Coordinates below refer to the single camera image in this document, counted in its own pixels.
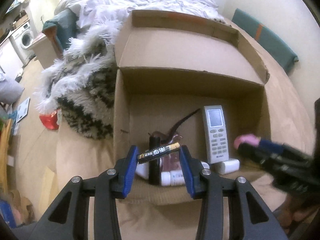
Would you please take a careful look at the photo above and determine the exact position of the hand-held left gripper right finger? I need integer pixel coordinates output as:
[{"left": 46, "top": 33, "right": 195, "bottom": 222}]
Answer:
[{"left": 179, "top": 145, "right": 288, "bottom": 240}]

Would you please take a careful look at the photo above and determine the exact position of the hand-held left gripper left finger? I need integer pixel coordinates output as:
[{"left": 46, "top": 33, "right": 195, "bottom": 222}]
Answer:
[{"left": 32, "top": 145, "right": 139, "bottom": 240}]

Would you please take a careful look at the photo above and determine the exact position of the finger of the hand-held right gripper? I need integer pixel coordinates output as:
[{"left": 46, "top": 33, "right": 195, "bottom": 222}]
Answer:
[
  {"left": 259, "top": 137, "right": 313, "bottom": 162},
  {"left": 237, "top": 144, "right": 300, "bottom": 179}
]

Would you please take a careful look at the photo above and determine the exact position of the white earbuds case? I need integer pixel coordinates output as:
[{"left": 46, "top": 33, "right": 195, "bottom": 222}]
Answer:
[{"left": 135, "top": 164, "right": 150, "bottom": 180}]

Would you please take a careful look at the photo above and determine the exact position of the small white bottle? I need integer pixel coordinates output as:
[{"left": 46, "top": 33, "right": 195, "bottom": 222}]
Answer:
[{"left": 160, "top": 171, "right": 187, "bottom": 187}]

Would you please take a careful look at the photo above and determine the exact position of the small pink rounded item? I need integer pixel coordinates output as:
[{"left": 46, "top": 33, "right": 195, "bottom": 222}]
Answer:
[{"left": 234, "top": 134, "right": 261, "bottom": 149}]

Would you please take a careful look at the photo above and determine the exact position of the translucent pink hair claw clip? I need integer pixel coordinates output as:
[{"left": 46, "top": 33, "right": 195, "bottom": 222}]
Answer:
[{"left": 161, "top": 152, "right": 185, "bottom": 172}]

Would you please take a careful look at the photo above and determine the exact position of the black cylindrical tube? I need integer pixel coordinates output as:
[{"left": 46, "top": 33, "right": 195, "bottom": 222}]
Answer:
[{"left": 148, "top": 135, "right": 161, "bottom": 186}]

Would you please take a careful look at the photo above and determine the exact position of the white charger plug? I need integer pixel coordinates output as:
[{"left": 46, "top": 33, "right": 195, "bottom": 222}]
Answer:
[{"left": 217, "top": 158, "right": 240, "bottom": 175}]

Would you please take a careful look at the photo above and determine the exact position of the black and gold battery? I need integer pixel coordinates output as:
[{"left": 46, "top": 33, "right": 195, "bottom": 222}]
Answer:
[{"left": 137, "top": 142, "right": 181, "bottom": 165}]

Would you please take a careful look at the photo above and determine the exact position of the white remote control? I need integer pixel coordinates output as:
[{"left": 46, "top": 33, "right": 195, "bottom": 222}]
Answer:
[{"left": 202, "top": 105, "right": 230, "bottom": 164}]

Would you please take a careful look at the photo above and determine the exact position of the dark brown hair clip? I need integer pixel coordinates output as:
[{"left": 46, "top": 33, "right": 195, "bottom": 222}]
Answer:
[{"left": 147, "top": 108, "right": 201, "bottom": 143}]

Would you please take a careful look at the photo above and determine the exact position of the cardboard box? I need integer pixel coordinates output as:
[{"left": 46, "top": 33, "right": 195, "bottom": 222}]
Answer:
[{"left": 113, "top": 9, "right": 272, "bottom": 205}]

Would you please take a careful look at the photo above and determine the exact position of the person's right hand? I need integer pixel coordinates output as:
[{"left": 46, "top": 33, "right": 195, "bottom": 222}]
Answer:
[{"left": 275, "top": 194, "right": 318, "bottom": 233}]

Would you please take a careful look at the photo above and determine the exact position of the fluffy white and black blanket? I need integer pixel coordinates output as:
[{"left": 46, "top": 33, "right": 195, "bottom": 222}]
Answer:
[{"left": 32, "top": 9, "right": 130, "bottom": 140}]

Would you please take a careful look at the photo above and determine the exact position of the red bag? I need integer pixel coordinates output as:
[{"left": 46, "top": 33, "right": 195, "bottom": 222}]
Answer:
[{"left": 39, "top": 110, "right": 60, "bottom": 130}]

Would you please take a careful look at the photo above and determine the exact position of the teal headboard cushion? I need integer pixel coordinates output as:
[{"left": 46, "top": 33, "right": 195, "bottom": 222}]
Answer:
[{"left": 231, "top": 8, "right": 299, "bottom": 75}]

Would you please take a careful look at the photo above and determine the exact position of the flat bathroom scale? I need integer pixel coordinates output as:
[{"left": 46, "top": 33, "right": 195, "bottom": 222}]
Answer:
[{"left": 15, "top": 97, "right": 31, "bottom": 123}]

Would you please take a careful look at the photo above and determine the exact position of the grey plastic bag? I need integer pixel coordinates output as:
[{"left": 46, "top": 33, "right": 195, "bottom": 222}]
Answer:
[{"left": 0, "top": 79, "right": 24, "bottom": 105}]

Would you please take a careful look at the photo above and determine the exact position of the beige bedside cabinet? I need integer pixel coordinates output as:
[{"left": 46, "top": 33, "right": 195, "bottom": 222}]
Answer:
[{"left": 26, "top": 34, "right": 60, "bottom": 69}]

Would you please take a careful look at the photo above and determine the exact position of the teal pillow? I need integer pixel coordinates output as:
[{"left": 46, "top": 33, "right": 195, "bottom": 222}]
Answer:
[{"left": 42, "top": 10, "right": 80, "bottom": 55}]

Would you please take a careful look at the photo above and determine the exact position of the white washing machine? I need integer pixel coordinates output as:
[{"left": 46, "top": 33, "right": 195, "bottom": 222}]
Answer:
[{"left": 11, "top": 21, "right": 37, "bottom": 65}]

